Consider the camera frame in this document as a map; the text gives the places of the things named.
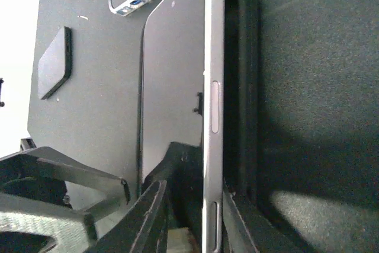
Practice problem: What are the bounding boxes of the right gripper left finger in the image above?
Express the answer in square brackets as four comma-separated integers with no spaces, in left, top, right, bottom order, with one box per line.
[86,180,168,253]

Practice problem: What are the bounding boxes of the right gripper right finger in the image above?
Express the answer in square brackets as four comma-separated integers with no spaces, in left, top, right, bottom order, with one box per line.
[223,189,260,252]

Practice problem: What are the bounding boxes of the beige cased phone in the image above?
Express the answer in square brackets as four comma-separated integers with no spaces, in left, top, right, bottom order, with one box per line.
[38,26,72,100]

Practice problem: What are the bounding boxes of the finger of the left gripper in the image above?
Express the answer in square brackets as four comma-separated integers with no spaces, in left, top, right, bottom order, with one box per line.
[1,146,130,214]
[1,193,97,252]

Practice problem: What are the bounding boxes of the black phone case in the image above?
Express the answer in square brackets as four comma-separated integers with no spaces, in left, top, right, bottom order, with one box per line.
[223,0,285,252]

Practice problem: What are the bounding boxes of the white smartphone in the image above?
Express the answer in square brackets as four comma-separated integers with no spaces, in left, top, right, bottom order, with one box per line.
[140,0,225,252]

